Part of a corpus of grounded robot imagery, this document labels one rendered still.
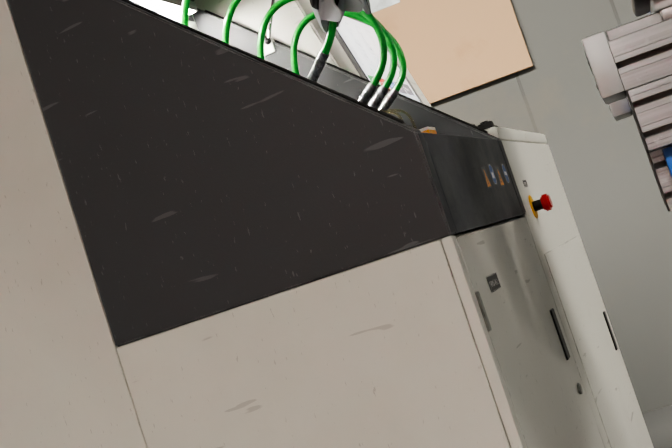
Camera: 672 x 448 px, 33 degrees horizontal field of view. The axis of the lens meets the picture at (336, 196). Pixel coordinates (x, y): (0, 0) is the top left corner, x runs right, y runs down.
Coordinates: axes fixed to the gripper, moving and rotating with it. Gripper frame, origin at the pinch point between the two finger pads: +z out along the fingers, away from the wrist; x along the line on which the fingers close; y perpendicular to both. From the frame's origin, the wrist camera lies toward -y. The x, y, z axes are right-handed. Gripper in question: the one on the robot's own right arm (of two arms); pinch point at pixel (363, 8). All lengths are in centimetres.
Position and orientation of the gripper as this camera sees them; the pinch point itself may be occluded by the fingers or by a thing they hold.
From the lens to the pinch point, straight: 205.9
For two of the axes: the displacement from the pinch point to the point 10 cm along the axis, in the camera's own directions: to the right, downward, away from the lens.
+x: 3.1, -0.3, 9.5
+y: 9.0, -3.2, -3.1
